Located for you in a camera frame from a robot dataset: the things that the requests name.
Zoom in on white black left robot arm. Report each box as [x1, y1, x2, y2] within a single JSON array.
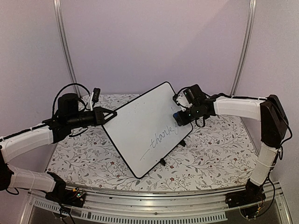
[[0, 89, 117, 203]]

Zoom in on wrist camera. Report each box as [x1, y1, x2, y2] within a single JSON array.
[[88, 88, 100, 111], [172, 84, 207, 111]]

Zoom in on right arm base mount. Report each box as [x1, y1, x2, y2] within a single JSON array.
[[225, 180, 266, 219]]

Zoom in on left aluminium corner post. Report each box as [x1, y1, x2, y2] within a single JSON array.
[[52, 0, 80, 96]]

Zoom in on aluminium corner post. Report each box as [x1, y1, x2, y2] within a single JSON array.
[[230, 0, 257, 96], [52, 0, 80, 96]]

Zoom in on right aluminium corner post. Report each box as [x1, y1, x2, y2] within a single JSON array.
[[230, 0, 257, 96]]

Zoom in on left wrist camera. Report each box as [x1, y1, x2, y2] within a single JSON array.
[[88, 88, 100, 111]]

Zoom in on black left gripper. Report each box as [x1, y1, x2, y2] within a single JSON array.
[[67, 106, 117, 129]]

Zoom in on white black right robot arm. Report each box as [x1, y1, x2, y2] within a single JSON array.
[[173, 93, 291, 203]]

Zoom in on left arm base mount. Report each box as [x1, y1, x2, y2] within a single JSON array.
[[45, 172, 86, 208]]

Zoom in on white whiteboard black frame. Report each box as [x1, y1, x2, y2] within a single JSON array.
[[103, 82, 193, 179]]

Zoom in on black whiteboard stand foot right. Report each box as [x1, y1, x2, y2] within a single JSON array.
[[180, 140, 186, 147]]

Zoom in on blue whiteboard eraser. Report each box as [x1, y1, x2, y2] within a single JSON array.
[[173, 112, 181, 126]]

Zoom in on floral patterned table mat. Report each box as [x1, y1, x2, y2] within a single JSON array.
[[45, 94, 257, 192]]

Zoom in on black whiteboard stand foot left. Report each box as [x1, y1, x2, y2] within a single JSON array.
[[160, 158, 166, 166]]

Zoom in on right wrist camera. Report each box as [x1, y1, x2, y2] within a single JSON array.
[[172, 84, 207, 111]]

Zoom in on black whiteboard stand foot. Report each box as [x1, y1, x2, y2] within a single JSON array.
[[180, 140, 186, 147], [160, 158, 166, 166]]

